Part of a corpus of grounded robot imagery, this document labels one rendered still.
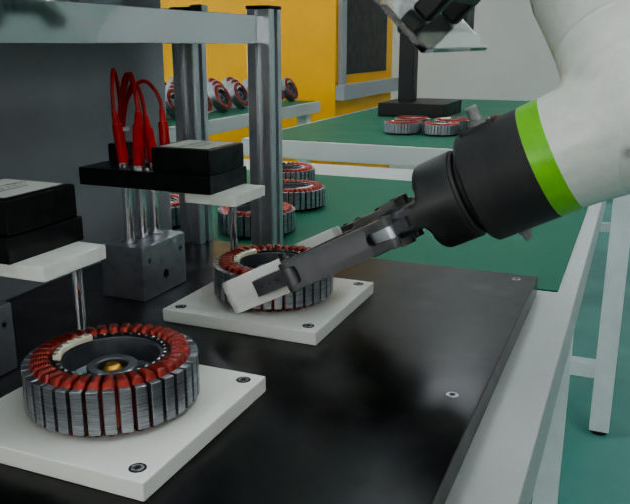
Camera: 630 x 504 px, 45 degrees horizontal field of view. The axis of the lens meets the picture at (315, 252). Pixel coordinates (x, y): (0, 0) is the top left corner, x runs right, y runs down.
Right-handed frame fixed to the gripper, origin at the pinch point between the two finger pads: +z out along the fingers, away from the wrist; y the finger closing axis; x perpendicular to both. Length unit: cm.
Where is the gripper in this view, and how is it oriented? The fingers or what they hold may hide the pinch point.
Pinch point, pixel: (276, 273)
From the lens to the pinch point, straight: 71.6
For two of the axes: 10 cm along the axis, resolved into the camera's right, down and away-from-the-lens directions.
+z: -8.2, 3.5, 4.6
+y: -3.9, 2.4, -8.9
